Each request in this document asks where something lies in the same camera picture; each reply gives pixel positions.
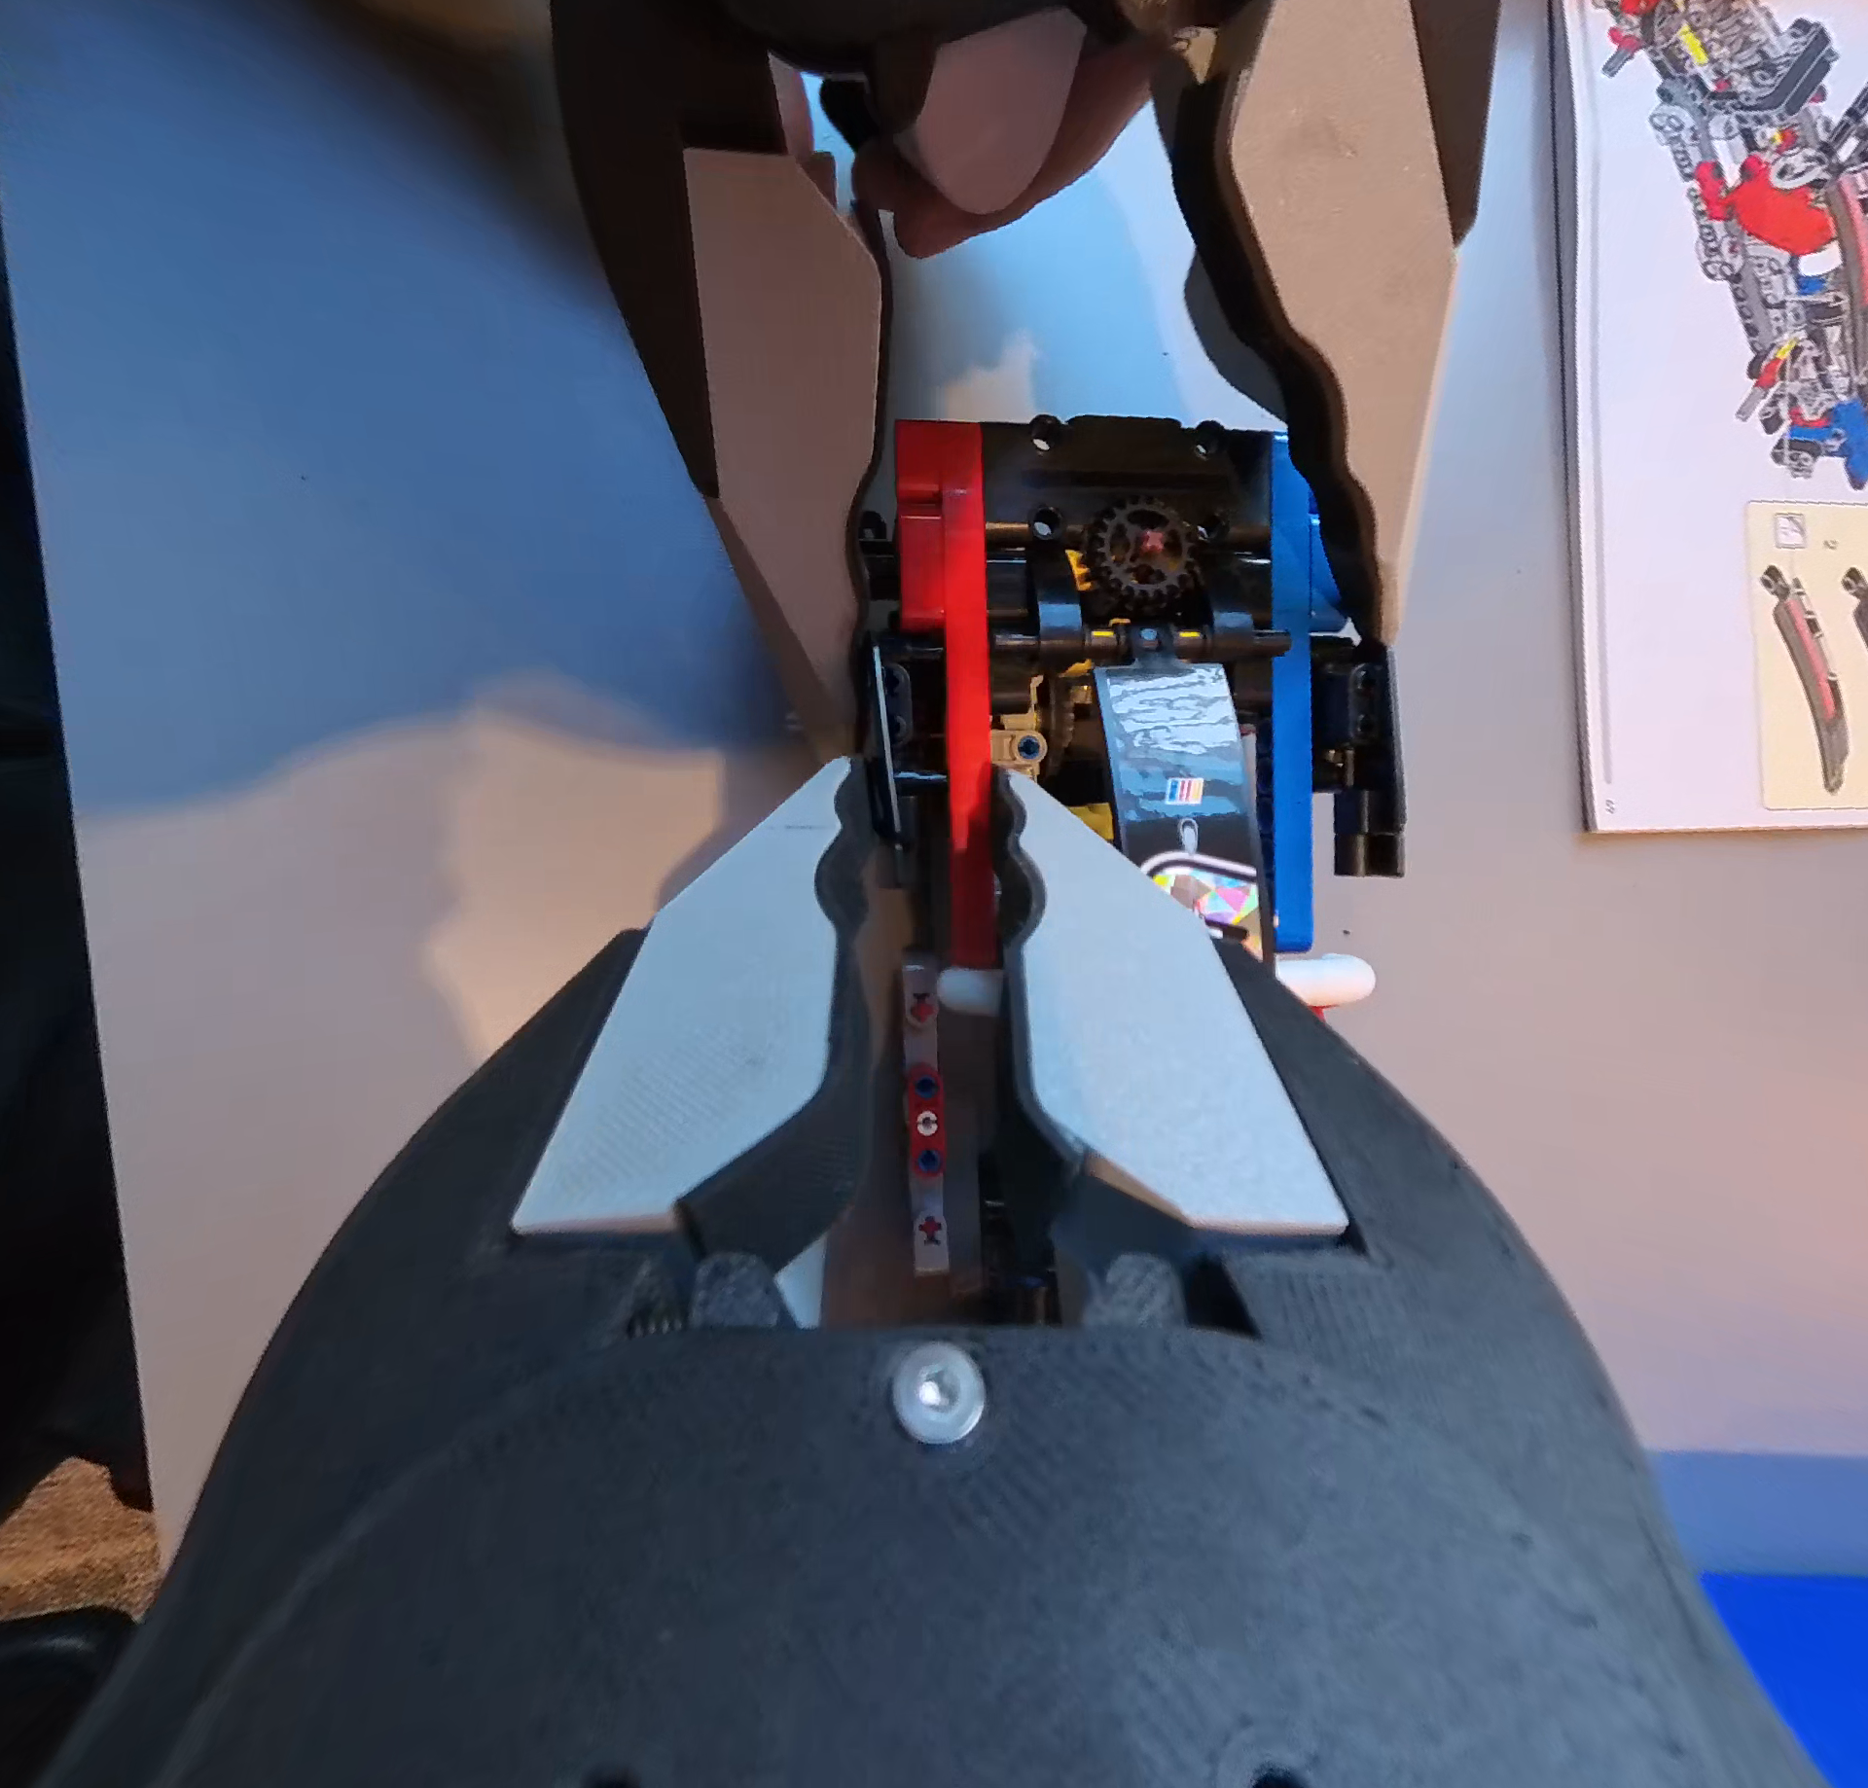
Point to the grey desk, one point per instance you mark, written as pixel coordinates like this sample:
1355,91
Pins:
365,505

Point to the black toy panel with sticker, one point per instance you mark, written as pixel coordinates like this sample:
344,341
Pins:
893,736

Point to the toy brick car assembly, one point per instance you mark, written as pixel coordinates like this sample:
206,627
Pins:
1300,575

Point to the open instruction booklet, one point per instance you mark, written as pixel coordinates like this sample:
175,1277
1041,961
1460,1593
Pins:
1650,648

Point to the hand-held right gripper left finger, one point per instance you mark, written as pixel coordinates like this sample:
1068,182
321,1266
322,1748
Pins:
702,1073

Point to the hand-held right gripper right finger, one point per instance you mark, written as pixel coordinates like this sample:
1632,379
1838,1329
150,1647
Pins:
1170,1073

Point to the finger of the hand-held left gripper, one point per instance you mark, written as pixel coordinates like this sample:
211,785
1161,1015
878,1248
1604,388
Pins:
775,359
1356,212

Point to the person's left hand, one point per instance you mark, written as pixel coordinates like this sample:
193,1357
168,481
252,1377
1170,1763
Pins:
992,126

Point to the blue storage bin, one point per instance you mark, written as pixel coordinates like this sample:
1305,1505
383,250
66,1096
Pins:
1798,1671

